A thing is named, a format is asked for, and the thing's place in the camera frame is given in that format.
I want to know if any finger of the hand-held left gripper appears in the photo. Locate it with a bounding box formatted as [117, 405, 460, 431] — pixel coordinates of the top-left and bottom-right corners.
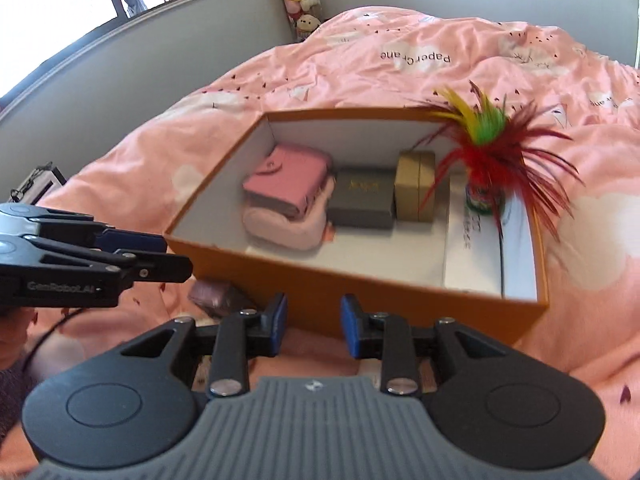
[0, 235, 193, 285]
[0, 202, 168, 255]

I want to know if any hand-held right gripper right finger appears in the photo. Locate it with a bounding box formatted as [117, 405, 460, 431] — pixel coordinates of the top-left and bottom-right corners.
[341, 296, 501, 395]

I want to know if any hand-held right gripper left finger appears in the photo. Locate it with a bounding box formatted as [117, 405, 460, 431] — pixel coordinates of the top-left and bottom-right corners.
[122, 294, 288, 398]

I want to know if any orange cardboard box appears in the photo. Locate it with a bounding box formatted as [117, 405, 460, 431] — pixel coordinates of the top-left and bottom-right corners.
[164, 106, 551, 348]

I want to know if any grey box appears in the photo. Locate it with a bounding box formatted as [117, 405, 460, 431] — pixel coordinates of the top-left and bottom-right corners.
[327, 166, 398, 230]

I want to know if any pink snap wallet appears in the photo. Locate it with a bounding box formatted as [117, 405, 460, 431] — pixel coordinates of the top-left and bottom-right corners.
[242, 142, 333, 221]

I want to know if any tan cardboard box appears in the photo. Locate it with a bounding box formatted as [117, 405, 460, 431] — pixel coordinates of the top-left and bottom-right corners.
[394, 149, 437, 222]

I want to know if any colourful feather shuttlecock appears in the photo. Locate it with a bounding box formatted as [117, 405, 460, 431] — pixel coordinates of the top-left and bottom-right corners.
[407, 80, 586, 241]

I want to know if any person's left forearm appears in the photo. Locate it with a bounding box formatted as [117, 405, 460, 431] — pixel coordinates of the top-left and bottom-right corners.
[0, 310, 38, 431]

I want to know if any purple pouch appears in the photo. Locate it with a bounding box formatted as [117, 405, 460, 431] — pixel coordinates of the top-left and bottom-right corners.
[187, 280, 261, 318]

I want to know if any pink plush pouch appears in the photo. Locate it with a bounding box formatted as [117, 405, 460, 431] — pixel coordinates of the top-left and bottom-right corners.
[242, 180, 337, 251]

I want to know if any small white stand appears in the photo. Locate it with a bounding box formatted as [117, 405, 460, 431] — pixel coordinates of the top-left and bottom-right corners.
[10, 161, 68, 206]

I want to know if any white flat box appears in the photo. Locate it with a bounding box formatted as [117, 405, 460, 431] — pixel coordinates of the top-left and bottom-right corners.
[442, 170, 541, 301]

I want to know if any window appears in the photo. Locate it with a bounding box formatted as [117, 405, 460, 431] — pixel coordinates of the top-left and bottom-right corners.
[0, 0, 253, 111]

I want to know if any pink printed blanket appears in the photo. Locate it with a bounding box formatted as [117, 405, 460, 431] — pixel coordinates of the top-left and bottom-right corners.
[0, 7, 640, 480]

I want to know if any black cable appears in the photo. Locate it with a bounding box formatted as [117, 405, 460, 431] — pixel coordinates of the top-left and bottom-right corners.
[20, 307, 87, 376]

